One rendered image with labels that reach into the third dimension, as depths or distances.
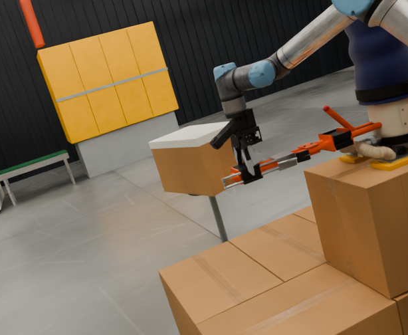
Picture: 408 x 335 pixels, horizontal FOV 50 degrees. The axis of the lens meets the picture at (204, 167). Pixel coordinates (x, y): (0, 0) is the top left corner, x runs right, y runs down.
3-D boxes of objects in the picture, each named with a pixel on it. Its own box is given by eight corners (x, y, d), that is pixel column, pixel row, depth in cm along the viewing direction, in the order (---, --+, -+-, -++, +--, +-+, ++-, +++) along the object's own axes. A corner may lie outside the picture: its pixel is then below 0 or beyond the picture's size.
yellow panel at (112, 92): (176, 140, 984) (141, 29, 929) (190, 142, 900) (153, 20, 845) (79, 175, 913) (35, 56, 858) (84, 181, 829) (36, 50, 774)
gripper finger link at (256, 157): (269, 168, 141) (258, 142, 142) (252, 175, 139) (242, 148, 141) (266, 171, 144) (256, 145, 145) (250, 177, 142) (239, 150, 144)
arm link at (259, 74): (278, 55, 134) (248, 62, 142) (258, 62, 127) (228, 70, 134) (284, 80, 136) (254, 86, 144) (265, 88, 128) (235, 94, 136)
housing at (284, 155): (288, 162, 155) (286, 150, 154) (298, 165, 149) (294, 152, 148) (271, 169, 153) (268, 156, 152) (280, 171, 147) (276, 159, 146)
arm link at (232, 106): (225, 102, 137) (217, 102, 145) (229, 116, 138) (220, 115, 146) (247, 95, 139) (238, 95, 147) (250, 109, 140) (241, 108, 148)
